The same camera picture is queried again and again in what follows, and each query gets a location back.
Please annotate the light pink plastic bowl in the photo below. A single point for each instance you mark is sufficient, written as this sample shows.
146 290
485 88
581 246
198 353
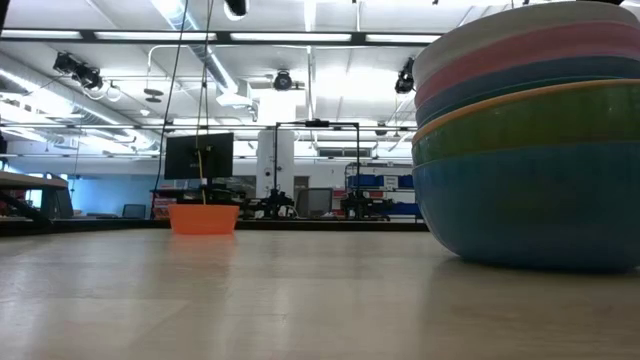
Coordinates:
550 47

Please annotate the orange plastic bowl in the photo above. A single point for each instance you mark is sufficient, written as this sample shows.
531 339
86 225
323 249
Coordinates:
620 82

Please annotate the dark teal plastic bowl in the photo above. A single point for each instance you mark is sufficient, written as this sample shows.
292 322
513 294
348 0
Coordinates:
550 75

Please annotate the pale blue plastic bowl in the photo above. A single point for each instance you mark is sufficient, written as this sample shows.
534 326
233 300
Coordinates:
500 31

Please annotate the large green plastic bowl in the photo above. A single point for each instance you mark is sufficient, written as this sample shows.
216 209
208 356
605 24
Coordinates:
540 125

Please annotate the small red plastic bowl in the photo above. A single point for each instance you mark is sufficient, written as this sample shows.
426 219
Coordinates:
202 220

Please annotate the large blue plastic bowl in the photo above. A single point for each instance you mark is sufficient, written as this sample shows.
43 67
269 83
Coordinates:
530 210

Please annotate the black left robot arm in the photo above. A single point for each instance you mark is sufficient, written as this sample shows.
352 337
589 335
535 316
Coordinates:
2 10

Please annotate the red boxes stack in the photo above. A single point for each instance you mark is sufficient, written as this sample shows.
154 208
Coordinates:
161 207

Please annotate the shelf with blue bins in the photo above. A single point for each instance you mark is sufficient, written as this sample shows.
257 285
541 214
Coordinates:
365 181

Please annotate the black ceiling spotlight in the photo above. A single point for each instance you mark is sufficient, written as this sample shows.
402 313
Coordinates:
404 82
80 72
282 80

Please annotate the black ceiling fixture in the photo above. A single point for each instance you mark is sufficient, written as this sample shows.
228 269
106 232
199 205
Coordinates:
153 93

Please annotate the black overhead light beam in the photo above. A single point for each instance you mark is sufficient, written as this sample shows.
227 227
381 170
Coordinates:
358 37

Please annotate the black monitor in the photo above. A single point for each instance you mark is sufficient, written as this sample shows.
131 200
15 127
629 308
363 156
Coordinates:
199 156

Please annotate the white building pillar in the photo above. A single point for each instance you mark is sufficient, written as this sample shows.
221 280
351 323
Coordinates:
275 165

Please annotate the black background robot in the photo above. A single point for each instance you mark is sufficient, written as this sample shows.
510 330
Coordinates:
362 206
274 202

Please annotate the wooden table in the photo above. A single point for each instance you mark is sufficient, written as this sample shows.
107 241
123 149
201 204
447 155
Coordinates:
30 180

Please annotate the black station frame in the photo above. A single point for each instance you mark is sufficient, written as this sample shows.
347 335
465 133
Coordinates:
317 123

